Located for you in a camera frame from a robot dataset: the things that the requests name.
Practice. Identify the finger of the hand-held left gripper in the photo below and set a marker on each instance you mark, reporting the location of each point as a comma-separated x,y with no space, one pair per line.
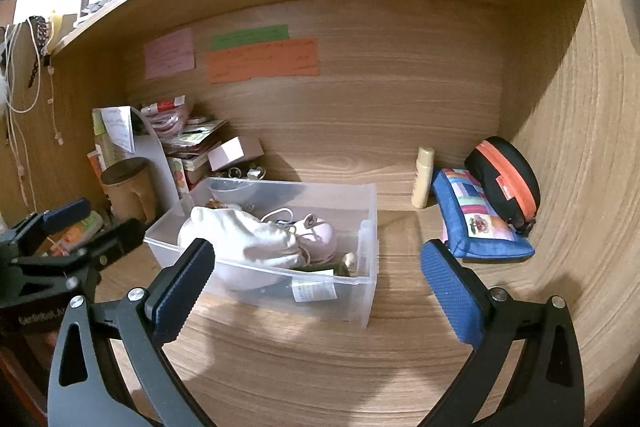
120,234
65,213

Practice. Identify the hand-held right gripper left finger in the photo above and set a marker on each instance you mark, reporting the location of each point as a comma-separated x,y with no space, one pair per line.
177,292

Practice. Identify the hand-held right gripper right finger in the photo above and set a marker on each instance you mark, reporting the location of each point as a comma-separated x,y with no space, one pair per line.
450,297

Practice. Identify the clear plastic storage box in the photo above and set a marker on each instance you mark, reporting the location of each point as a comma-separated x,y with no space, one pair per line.
347,297

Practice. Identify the wooden desktop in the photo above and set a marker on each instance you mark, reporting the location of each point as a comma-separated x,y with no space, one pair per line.
310,372

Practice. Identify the green orange cream tube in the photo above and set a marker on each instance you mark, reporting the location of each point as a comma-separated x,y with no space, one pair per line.
82,229

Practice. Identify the brown mug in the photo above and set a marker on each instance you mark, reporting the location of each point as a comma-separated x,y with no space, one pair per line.
127,192

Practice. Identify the white cardboard sheet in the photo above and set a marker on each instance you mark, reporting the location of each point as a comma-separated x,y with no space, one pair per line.
150,177

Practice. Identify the fruit print box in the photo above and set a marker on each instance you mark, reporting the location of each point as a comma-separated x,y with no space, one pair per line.
179,179

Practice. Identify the blue patchwork pouch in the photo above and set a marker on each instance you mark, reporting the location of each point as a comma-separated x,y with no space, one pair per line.
475,217

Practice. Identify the white printed receipt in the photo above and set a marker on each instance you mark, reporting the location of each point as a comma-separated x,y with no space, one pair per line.
119,127

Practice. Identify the small tan figurine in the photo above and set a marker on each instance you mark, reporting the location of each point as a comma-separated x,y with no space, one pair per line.
349,263

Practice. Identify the clear plastic bowl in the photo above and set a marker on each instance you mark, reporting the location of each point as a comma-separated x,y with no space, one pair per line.
232,192

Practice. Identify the small cream bottle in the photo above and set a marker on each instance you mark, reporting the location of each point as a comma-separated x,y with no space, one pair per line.
423,179

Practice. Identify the stack of books and papers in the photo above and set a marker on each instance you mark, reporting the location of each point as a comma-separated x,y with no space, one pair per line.
190,132

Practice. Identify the black case orange zipper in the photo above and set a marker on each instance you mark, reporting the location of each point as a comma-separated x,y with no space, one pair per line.
505,172

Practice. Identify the small white cardboard box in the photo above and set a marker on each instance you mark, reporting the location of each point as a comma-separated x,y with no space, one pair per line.
235,154

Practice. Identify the pink paper note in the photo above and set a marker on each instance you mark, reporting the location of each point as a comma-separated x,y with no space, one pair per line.
169,53

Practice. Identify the orange paper note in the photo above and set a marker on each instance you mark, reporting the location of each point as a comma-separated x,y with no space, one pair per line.
262,61

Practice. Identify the green paper note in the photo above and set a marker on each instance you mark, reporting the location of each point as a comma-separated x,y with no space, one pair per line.
250,37

